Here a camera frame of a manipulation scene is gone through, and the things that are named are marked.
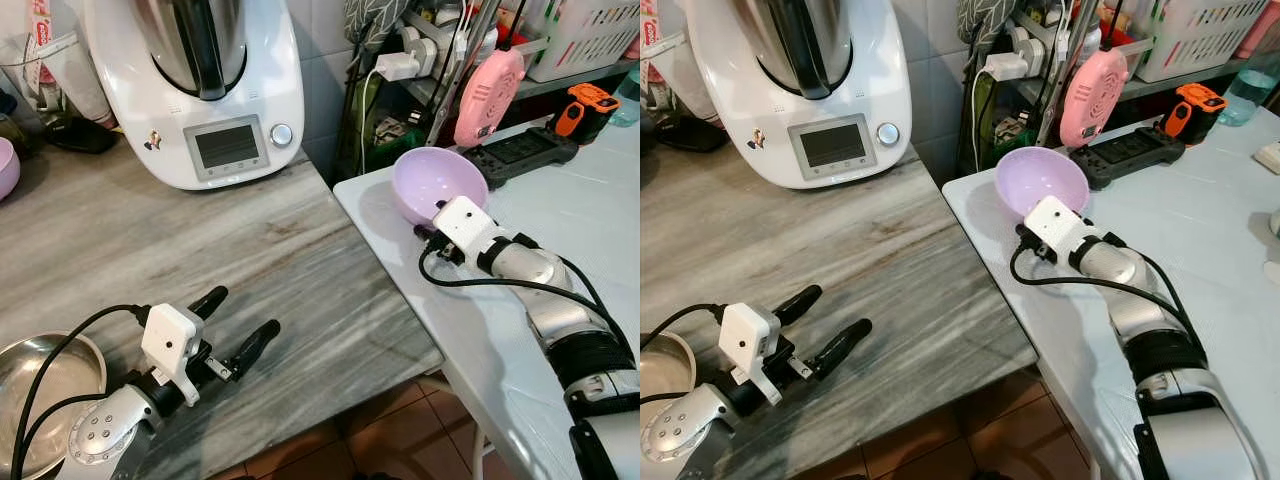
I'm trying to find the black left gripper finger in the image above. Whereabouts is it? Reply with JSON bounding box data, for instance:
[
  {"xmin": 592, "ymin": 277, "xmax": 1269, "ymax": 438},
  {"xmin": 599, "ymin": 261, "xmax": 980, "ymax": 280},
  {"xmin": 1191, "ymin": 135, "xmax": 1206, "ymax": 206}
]
[
  {"xmin": 188, "ymin": 286, "xmax": 229, "ymax": 321},
  {"xmin": 808, "ymin": 318, "xmax": 873, "ymax": 381},
  {"xmin": 230, "ymin": 320, "xmax": 282, "ymax": 381},
  {"xmin": 772, "ymin": 285, "xmax": 824, "ymax": 327}
]

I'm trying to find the purple plastic bowl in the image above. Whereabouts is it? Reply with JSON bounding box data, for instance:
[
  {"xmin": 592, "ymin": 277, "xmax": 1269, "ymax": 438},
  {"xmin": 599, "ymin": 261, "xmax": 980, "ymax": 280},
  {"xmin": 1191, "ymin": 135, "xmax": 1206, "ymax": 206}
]
[
  {"xmin": 0, "ymin": 137, "xmax": 21, "ymax": 201},
  {"xmin": 995, "ymin": 147, "xmax": 1091, "ymax": 224},
  {"xmin": 391, "ymin": 147, "xmax": 490, "ymax": 231}
]

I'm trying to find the stainless steel bowl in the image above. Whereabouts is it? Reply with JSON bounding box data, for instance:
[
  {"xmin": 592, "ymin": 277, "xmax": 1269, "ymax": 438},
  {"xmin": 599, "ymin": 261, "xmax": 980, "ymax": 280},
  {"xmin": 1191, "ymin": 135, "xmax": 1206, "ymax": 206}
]
[
  {"xmin": 640, "ymin": 332, "xmax": 699, "ymax": 423},
  {"xmin": 0, "ymin": 332, "xmax": 108, "ymax": 480}
]

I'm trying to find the pink handheld device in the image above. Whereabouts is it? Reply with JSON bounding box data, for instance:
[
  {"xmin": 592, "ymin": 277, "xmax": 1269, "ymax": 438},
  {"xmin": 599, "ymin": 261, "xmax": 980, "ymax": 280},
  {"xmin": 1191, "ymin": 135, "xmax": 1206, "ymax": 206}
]
[
  {"xmin": 1060, "ymin": 48, "xmax": 1130, "ymax": 150},
  {"xmin": 455, "ymin": 48, "xmax": 527, "ymax": 150}
]

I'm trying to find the white charger plug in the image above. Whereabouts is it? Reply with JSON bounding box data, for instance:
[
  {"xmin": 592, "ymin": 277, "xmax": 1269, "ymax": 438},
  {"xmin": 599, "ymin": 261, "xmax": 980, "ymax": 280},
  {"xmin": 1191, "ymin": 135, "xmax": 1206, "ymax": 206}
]
[
  {"xmin": 375, "ymin": 52, "xmax": 423, "ymax": 84},
  {"xmin": 983, "ymin": 52, "xmax": 1032, "ymax": 84}
]

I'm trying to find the white food processor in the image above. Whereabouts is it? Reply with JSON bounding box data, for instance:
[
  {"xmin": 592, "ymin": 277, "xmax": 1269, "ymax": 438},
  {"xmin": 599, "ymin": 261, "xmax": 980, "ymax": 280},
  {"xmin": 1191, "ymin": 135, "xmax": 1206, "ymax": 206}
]
[
  {"xmin": 685, "ymin": 0, "xmax": 912, "ymax": 191},
  {"xmin": 83, "ymin": 0, "xmax": 306, "ymax": 191}
]

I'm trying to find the black orange tool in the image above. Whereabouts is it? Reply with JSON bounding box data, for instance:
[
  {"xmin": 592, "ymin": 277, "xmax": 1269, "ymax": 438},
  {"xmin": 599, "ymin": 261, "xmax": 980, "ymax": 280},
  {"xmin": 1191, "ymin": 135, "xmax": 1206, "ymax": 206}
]
[
  {"xmin": 555, "ymin": 84, "xmax": 622, "ymax": 140},
  {"xmin": 1160, "ymin": 84, "xmax": 1229, "ymax": 147}
]

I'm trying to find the white socket adapter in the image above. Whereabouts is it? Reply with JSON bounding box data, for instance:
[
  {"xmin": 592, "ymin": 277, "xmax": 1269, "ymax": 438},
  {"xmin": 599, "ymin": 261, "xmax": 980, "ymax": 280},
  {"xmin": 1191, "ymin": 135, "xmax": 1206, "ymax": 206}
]
[
  {"xmin": 1010, "ymin": 24, "xmax": 1052, "ymax": 77},
  {"xmin": 400, "ymin": 24, "xmax": 442, "ymax": 77}
]

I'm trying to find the teal water bottle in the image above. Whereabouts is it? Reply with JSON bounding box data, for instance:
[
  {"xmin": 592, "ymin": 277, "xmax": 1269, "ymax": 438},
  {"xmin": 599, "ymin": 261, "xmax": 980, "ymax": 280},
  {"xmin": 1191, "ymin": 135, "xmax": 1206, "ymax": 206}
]
[
  {"xmin": 614, "ymin": 68, "xmax": 641, "ymax": 127},
  {"xmin": 1218, "ymin": 63, "xmax": 1280, "ymax": 127}
]

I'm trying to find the grey patterned cloth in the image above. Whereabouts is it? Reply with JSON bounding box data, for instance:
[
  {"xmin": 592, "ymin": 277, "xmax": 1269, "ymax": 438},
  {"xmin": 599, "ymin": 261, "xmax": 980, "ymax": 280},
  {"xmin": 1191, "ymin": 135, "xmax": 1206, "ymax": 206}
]
[
  {"xmin": 345, "ymin": 0, "xmax": 412, "ymax": 52},
  {"xmin": 957, "ymin": 0, "xmax": 1022, "ymax": 47}
]

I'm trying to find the white utensil holder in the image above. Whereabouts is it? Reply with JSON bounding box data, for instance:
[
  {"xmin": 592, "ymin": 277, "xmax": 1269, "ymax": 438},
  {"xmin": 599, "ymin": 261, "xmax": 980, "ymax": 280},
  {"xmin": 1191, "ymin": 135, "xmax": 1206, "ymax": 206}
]
[
  {"xmin": 0, "ymin": 28, "xmax": 113, "ymax": 127},
  {"xmin": 640, "ymin": 28, "xmax": 723, "ymax": 123}
]

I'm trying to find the white plastic basket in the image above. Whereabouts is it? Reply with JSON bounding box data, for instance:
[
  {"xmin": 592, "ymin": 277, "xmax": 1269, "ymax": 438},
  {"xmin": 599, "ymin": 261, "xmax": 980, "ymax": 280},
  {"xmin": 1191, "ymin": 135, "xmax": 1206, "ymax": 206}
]
[
  {"xmin": 1135, "ymin": 0, "xmax": 1272, "ymax": 84},
  {"xmin": 520, "ymin": 0, "xmax": 641, "ymax": 84}
]

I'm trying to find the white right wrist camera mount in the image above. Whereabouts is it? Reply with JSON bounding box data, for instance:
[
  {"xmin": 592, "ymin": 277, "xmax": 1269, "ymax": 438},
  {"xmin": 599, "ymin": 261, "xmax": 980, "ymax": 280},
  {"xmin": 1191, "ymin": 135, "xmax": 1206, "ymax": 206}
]
[
  {"xmin": 1022, "ymin": 196, "xmax": 1091, "ymax": 266},
  {"xmin": 432, "ymin": 196, "xmax": 498, "ymax": 267}
]

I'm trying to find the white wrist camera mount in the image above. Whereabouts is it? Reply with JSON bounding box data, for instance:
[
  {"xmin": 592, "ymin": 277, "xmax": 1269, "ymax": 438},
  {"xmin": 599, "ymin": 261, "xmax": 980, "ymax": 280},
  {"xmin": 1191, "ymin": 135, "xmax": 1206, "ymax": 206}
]
[
  {"xmin": 718, "ymin": 302, "xmax": 784, "ymax": 405},
  {"xmin": 140, "ymin": 304, "xmax": 207, "ymax": 407},
  {"xmin": 432, "ymin": 196, "xmax": 498, "ymax": 267},
  {"xmin": 1022, "ymin": 196, "xmax": 1091, "ymax": 266}
]

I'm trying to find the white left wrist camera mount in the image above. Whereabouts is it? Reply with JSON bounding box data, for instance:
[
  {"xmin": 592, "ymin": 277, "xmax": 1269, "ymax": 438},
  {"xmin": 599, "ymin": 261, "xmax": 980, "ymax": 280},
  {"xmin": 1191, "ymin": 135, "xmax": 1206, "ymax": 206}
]
[
  {"xmin": 718, "ymin": 302, "xmax": 784, "ymax": 405},
  {"xmin": 140, "ymin": 304, "xmax": 207, "ymax": 407}
]

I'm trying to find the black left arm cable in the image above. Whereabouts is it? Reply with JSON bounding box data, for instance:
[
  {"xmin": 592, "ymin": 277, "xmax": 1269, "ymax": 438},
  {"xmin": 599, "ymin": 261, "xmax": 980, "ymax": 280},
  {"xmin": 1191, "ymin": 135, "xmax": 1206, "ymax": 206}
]
[
  {"xmin": 8, "ymin": 304, "xmax": 153, "ymax": 480},
  {"xmin": 640, "ymin": 304, "xmax": 730, "ymax": 407}
]

